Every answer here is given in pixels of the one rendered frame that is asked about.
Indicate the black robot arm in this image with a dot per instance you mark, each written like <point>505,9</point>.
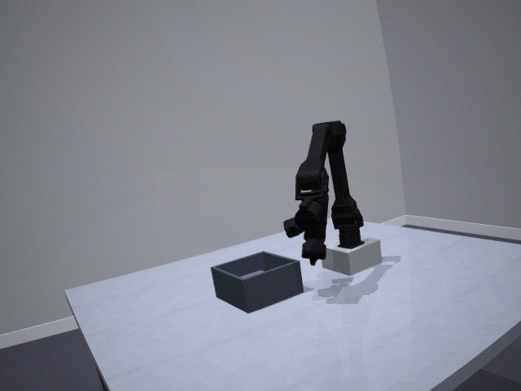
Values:
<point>328,137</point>

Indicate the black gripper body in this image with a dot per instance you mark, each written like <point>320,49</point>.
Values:
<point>313,248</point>

